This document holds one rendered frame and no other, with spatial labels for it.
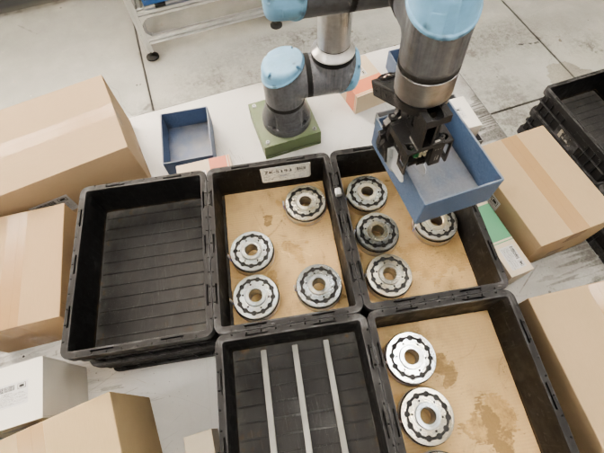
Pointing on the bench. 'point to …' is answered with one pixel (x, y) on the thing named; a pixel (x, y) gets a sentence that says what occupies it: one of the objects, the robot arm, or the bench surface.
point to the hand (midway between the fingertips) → (397, 164)
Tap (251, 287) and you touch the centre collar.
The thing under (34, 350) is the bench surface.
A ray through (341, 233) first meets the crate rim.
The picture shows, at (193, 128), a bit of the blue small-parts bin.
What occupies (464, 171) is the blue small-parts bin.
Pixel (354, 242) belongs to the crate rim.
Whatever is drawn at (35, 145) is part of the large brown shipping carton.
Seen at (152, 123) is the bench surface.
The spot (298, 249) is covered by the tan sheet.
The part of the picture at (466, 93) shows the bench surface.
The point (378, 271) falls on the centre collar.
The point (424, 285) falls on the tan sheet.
